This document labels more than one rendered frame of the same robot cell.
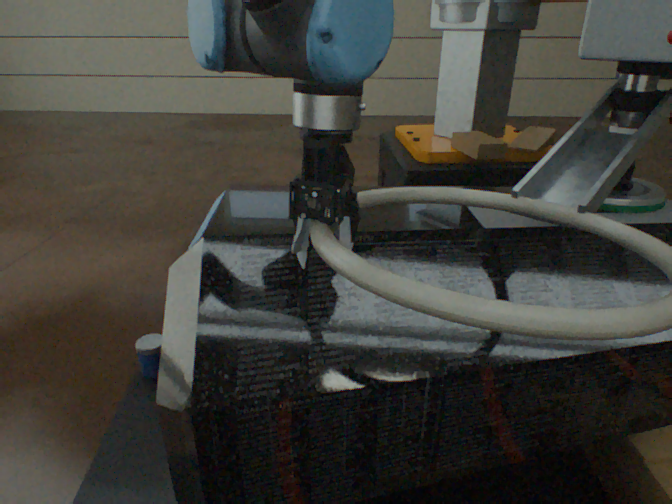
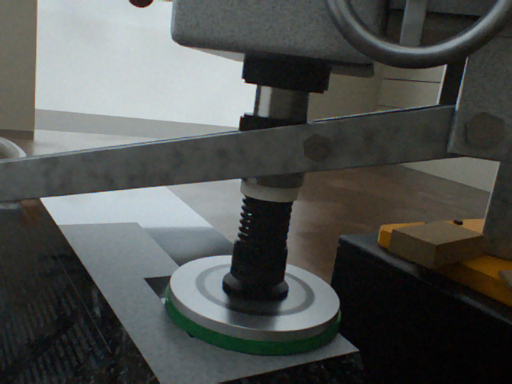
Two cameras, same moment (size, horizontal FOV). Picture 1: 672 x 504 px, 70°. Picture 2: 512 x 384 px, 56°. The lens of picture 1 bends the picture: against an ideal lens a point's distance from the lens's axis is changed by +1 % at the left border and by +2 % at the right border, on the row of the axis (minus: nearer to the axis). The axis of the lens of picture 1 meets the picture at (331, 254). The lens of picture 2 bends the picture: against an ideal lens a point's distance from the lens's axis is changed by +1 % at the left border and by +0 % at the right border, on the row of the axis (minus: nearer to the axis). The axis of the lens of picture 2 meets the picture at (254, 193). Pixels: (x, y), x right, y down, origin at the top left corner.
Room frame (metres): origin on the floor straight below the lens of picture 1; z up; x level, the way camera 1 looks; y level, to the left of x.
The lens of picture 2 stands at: (0.78, -1.13, 1.08)
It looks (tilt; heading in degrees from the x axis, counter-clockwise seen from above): 13 degrees down; 60
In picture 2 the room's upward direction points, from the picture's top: 8 degrees clockwise
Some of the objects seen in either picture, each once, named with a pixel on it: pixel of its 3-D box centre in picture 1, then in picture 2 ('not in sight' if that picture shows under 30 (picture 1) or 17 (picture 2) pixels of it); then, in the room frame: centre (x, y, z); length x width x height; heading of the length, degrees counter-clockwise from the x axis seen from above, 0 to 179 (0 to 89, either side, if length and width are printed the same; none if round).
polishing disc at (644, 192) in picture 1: (611, 187); (254, 291); (1.08, -0.66, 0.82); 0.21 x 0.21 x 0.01
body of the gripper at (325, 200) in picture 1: (323, 175); not in sight; (0.63, 0.01, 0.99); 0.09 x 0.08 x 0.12; 168
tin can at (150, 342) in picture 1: (153, 355); not in sight; (1.40, 0.65, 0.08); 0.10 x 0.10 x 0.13
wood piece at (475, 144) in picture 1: (477, 144); (437, 242); (1.61, -0.50, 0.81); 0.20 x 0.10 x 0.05; 11
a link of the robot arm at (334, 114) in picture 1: (329, 113); not in sight; (0.64, 0.00, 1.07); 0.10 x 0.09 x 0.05; 77
